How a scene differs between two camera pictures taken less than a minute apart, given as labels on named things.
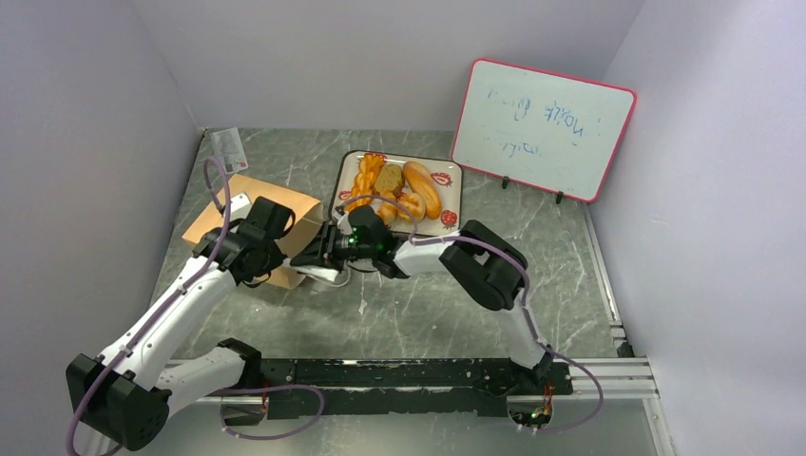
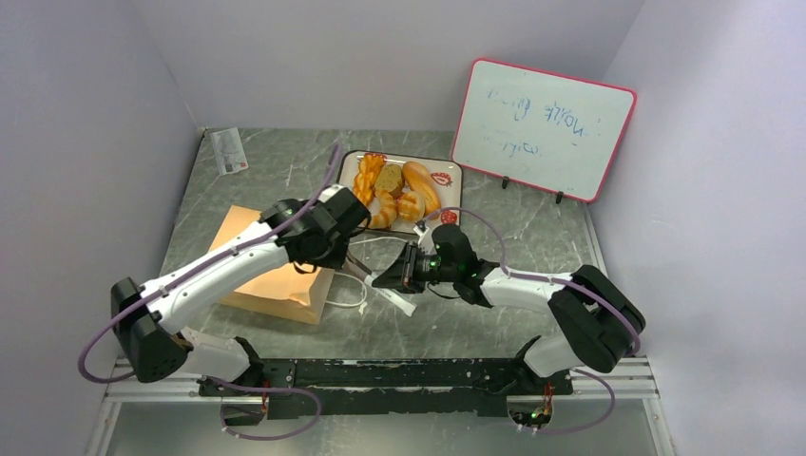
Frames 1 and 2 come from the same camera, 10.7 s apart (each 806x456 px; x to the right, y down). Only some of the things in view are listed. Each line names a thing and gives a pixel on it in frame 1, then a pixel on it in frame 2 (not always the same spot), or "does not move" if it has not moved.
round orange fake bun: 414,205 does not move
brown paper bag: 301,235 to 293,294
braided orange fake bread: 370,169 does not move
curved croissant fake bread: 389,210 does not move
